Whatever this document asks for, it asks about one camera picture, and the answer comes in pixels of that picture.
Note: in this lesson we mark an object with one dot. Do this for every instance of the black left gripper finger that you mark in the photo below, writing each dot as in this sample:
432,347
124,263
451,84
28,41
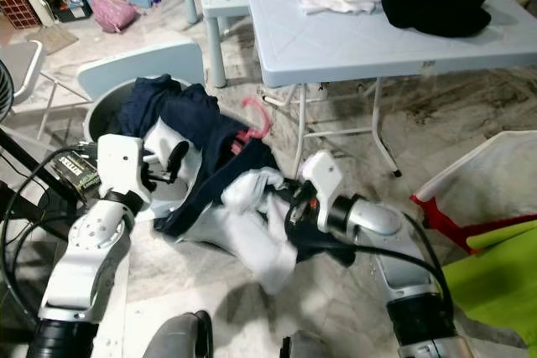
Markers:
178,157

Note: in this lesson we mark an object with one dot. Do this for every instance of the navy blue garment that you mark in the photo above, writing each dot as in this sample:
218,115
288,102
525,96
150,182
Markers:
144,102
210,144

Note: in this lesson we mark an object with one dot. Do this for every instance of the white shirt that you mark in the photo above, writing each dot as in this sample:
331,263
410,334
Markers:
264,241

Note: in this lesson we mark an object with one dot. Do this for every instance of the pink plastic clothes hanger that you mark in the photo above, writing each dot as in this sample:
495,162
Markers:
262,127

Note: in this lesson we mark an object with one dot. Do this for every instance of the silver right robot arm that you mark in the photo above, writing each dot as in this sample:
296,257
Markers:
377,220

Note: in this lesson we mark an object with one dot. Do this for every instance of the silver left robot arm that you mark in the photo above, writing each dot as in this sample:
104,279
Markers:
88,249

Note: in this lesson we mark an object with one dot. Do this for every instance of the green printed cardboard box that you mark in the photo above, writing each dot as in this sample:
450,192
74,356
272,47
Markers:
80,175

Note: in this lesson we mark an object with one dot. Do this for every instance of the light blue plastic chair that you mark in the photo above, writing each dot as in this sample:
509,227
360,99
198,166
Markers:
134,69

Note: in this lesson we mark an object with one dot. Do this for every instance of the grey right robot leg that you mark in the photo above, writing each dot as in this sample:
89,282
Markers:
315,348

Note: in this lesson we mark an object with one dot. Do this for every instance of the grey robot leg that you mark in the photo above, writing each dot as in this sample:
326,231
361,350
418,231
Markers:
315,348
189,337

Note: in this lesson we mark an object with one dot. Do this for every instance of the pink bag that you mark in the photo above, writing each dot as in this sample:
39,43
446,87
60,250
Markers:
113,12

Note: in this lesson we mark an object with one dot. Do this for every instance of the grey left robot leg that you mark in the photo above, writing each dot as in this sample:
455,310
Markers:
189,337

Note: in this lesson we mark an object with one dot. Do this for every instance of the light blue folding table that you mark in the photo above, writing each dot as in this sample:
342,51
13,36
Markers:
352,48

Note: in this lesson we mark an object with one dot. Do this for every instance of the beige floor mat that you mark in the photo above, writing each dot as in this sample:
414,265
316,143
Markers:
57,39

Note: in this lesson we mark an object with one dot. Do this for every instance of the black standing fan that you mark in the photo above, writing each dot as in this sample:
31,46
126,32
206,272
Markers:
7,90

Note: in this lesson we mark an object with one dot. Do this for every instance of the grey seat folding chair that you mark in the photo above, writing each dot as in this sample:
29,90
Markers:
17,64

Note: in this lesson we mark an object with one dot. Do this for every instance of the black storage crate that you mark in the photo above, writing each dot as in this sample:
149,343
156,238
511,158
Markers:
71,7

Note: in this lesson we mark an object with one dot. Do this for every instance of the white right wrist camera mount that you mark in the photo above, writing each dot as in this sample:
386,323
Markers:
323,175

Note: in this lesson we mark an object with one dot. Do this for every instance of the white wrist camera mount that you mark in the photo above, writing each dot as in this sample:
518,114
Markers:
323,175
117,161

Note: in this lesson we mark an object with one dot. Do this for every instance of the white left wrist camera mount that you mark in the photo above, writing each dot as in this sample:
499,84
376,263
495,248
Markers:
117,161

